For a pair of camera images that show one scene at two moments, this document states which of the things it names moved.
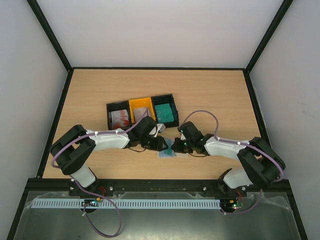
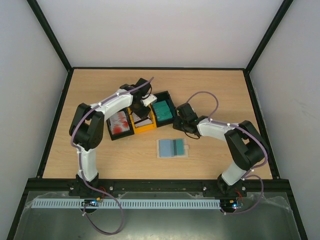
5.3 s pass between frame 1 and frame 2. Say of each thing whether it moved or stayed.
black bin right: stayed
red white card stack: stayed
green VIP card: moved
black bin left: stayed
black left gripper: moved
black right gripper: moved
